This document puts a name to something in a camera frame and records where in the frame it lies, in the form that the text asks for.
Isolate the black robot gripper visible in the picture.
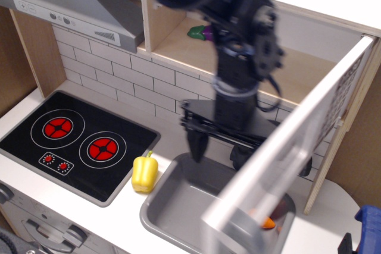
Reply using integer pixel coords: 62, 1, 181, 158
182, 87, 277, 163

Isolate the white toy microwave door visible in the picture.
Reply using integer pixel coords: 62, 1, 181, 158
201, 36, 375, 253

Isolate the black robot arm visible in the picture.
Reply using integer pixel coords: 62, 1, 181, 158
157, 0, 284, 169

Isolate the dark grey toy faucet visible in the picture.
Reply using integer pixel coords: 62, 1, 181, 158
230, 145, 313, 177

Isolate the yellow toy bell pepper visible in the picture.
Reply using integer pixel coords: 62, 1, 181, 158
132, 150, 158, 193

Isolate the grey toy sink basin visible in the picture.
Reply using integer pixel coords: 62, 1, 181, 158
140, 153, 295, 253

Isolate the black toy induction stove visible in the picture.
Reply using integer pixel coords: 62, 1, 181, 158
1, 91, 160, 207

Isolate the orange toy carrot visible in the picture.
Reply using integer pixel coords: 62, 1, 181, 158
249, 209, 276, 230

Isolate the purple toy eggplant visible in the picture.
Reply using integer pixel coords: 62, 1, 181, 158
187, 25, 214, 42

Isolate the grey toy range hood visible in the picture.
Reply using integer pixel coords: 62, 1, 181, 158
1, 0, 144, 53

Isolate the grey toy oven door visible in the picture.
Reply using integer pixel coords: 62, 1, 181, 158
1, 182, 124, 253

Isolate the black object at edge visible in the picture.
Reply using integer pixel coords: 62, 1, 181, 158
338, 233, 353, 254

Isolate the blue plastic object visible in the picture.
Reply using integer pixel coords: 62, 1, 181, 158
355, 205, 380, 254

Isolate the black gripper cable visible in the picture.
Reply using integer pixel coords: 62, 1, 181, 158
255, 75, 283, 112

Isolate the wooden toy kitchen frame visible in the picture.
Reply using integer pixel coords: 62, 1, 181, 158
0, 0, 381, 215

